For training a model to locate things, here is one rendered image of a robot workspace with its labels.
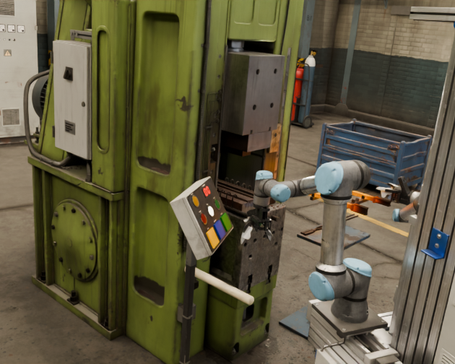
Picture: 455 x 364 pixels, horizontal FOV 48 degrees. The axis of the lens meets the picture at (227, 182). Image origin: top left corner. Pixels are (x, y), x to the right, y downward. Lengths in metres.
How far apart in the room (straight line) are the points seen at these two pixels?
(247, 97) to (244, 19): 0.41
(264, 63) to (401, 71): 8.71
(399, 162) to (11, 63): 5.19
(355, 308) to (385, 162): 4.45
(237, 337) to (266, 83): 1.47
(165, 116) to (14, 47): 5.11
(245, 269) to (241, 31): 1.28
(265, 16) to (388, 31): 8.70
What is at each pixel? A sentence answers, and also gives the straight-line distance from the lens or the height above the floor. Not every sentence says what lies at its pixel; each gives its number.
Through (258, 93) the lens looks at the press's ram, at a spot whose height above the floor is 1.58.
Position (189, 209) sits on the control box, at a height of 1.15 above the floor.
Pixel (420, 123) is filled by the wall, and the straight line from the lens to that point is 11.05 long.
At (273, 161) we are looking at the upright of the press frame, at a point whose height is 1.12.
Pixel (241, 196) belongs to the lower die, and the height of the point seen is 0.99.
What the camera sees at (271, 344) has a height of 0.00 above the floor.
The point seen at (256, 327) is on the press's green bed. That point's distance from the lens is 3.26.
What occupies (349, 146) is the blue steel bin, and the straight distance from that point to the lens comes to 6.74.
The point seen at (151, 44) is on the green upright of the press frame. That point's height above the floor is 1.77.
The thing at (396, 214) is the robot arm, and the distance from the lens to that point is 3.10.
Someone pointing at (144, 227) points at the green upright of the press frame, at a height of 0.75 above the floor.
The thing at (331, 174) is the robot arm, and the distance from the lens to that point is 1.87.
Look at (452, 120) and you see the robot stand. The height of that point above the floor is 1.66.
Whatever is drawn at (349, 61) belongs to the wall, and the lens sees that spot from 12.03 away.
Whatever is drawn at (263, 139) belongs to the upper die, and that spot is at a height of 1.33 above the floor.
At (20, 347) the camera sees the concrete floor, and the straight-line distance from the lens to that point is 3.39.
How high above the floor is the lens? 1.93
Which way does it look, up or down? 18 degrees down
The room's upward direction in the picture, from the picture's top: 5 degrees clockwise
